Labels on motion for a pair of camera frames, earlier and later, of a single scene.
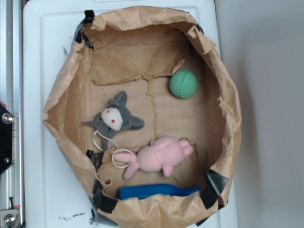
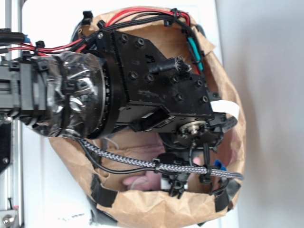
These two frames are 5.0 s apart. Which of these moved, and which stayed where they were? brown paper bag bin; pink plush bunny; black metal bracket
Moved: pink plush bunny
Stayed: brown paper bag bin; black metal bracket
